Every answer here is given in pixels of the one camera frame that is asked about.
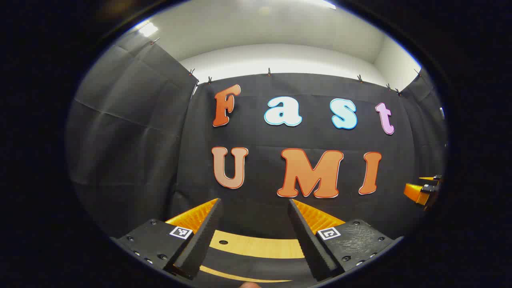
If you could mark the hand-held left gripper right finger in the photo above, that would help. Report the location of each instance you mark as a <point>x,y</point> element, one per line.
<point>314,248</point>

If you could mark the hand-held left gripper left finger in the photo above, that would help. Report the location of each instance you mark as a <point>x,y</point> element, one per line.
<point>202,244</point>

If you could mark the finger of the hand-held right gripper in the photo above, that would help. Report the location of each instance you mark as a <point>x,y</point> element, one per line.
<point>416,192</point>
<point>432,178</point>

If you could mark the dark grey jeans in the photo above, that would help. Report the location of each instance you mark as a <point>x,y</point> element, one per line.
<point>256,266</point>

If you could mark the black backdrop cloth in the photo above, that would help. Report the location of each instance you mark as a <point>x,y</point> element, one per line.
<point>256,136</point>

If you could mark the ceiling light panel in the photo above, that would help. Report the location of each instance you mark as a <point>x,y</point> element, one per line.
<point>148,29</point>

